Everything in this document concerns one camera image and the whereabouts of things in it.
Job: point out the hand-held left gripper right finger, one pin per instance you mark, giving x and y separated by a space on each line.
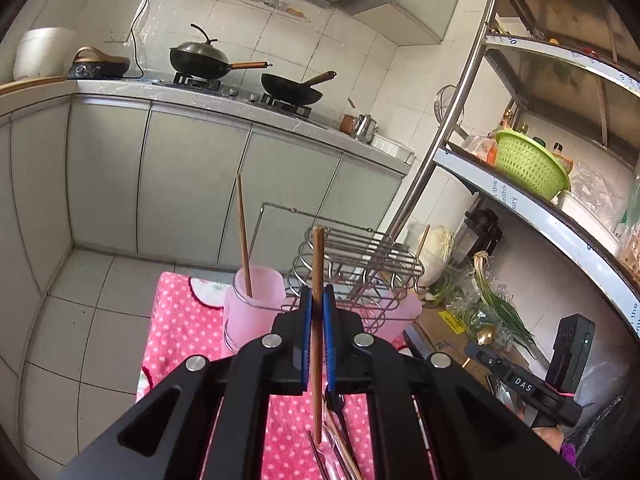
328 340

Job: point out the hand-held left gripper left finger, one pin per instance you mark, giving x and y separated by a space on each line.
304 340

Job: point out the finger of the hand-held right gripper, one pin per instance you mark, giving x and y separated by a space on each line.
482 357

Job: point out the black plastic spoon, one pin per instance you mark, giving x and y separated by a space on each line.
335 404

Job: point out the brown wooden chopstick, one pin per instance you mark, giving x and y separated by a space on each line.
336 452
243 230
424 240
351 465
317 260

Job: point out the thin black chopstick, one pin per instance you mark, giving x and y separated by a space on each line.
316 452

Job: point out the person's right hand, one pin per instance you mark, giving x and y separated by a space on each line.
547 436

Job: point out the cardboard sheet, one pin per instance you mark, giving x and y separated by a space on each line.
445 330

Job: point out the plastic bag of greens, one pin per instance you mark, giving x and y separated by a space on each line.
460 305

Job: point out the green onions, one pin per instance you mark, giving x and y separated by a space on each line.
500 302

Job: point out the napa cabbage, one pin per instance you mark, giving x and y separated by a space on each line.
441 247

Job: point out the pink dotted blanket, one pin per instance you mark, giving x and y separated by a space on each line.
180 320

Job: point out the white plastic box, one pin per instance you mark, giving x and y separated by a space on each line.
585 216

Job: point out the metal shelf rack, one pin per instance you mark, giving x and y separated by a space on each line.
525 195

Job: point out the green plastic basket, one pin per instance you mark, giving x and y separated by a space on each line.
530 162

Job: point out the white rectangular dish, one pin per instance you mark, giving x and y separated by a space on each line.
392 146

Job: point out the grey base cabinets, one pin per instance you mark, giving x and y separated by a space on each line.
190 170

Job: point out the steel kettle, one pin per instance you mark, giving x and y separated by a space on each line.
365 127

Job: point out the brown clay pot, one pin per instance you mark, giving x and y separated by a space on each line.
348 122

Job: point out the black open wok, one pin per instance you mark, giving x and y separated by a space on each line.
295 89

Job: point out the metal strainer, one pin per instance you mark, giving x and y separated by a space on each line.
445 105

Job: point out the gas stove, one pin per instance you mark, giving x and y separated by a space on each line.
240 91

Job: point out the black wok with lid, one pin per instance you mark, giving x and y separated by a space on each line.
200 57

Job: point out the white rice cooker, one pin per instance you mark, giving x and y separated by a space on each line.
37 52

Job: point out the wall sticker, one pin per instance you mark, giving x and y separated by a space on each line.
280 2

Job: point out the wall cabinets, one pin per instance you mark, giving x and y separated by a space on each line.
425 5

